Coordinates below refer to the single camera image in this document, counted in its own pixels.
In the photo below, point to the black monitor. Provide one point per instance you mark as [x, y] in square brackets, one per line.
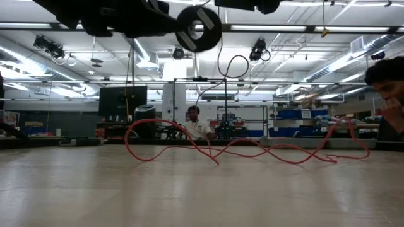
[121, 101]

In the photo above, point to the thin black station frame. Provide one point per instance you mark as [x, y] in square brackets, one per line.
[199, 79]

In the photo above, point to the black ceiling camera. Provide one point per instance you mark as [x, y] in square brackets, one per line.
[378, 55]
[50, 47]
[257, 48]
[178, 53]

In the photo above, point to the person's left hand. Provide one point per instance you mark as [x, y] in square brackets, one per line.
[393, 110]

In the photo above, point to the black ceiling light bar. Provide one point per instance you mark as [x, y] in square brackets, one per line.
[311, 29]

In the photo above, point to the blue storage bin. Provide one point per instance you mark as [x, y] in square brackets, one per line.
[309, 130]
[296, 114]

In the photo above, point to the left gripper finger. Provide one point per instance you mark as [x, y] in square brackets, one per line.
[162, 25]

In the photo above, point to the grey tool kit case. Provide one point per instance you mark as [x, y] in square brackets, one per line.
[293, 143]

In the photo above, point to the wooden workbench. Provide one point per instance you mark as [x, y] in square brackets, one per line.
[353, 126]

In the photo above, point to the person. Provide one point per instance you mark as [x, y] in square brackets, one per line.
[388, 75]
[197, 129]

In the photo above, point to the yellow hanging hook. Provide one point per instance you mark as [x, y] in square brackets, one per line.
[325, 31]

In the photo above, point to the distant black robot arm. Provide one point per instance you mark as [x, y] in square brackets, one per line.
[227, 130]
[172, 130]

